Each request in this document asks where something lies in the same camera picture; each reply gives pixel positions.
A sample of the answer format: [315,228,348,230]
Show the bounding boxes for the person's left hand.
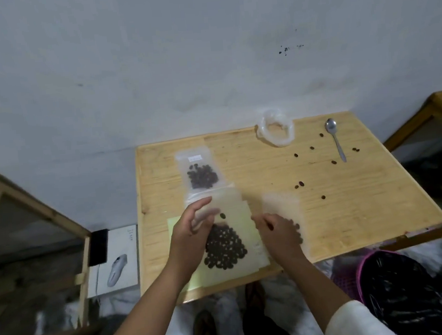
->
[161,196,227,283]

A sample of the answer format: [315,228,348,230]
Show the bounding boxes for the person's right hand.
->
[251,209,307,266]

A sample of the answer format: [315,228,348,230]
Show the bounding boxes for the large clear zip bag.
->
[184,184,273,289]

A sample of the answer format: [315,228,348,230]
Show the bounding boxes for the person's right forearm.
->
[277,250,357,335]

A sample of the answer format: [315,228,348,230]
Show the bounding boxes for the person's left forearm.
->
[90,260,206,335]

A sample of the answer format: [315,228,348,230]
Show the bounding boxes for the small zip bag with beans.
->
[174,145,228,195]

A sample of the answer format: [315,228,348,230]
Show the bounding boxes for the light green paper sheet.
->
[167,209,273,294]

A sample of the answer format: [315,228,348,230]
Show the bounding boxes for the pile of coffee beans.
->
[200,211,250,272]

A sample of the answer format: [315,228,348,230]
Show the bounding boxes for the crumpled clear plastic bag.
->
[254,107,296,150]

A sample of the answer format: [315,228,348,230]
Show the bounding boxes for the white product box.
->
[81,225,143,299]

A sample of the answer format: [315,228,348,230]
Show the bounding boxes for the scattered coffee beans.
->
[289,130,364,203]

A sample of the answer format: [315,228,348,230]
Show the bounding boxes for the pink plastic basket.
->
[328,245,410,307]

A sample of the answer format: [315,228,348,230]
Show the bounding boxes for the metal spoon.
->
[324,117,348,164]

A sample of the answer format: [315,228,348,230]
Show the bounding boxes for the black trousers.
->
[188,303,301,335]

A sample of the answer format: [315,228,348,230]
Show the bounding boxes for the black device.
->
[85,229,112,267]

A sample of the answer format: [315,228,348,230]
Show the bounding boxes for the white shirt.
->
[80,296,403,335]

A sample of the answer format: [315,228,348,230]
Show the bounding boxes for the black plastic bag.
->
[357,246,442,335]

